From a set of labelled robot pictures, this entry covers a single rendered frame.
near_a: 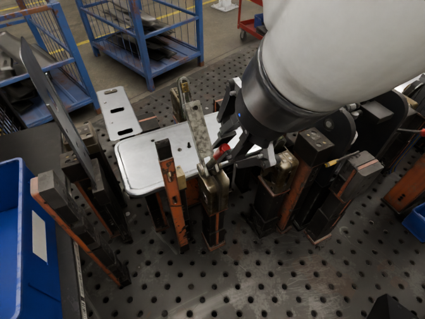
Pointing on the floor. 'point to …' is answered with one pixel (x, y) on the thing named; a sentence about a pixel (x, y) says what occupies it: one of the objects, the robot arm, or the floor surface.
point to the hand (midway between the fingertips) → (226, 147)
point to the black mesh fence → (9, 116)
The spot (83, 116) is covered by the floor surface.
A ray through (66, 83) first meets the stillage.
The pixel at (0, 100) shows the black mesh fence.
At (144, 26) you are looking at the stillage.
